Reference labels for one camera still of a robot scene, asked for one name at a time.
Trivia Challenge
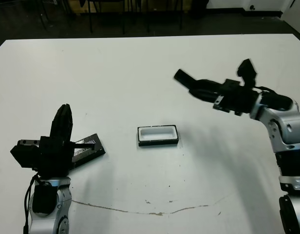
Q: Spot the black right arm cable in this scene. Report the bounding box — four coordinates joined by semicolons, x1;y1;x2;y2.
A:
252;84;279;96

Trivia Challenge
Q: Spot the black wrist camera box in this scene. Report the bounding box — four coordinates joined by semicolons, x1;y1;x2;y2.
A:
236;58;259;88
10;144;40;169

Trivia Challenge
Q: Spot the black box with white lining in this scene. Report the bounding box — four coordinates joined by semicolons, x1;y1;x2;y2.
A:
137;124;179;148

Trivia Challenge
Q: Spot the black box lid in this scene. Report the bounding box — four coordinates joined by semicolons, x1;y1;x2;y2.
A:
72;133;107;168

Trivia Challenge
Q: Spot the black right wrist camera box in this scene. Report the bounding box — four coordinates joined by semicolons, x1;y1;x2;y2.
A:
236;58;259;88

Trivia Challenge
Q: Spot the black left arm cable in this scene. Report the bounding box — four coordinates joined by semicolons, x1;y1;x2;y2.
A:
23;172;40;234

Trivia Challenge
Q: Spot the black waste bin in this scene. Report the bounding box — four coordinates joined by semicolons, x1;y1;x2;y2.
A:
189;0;209;20

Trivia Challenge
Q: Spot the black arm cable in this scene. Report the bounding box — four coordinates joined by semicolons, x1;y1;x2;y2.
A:
23;172;40;234
252;84;279;96

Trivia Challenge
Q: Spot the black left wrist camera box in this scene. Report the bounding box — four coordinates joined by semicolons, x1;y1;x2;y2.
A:
10;144;40;169

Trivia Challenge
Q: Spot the grey chair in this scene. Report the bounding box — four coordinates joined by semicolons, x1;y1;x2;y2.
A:
39;0;75;30

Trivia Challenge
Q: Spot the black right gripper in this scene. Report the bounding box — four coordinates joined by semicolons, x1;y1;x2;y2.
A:
188;78;259;117

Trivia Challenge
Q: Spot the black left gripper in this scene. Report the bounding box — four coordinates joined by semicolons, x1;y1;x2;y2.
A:
17;104;96;176

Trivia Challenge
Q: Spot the black slim camera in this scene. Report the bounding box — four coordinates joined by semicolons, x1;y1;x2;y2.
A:
173;69;197;86

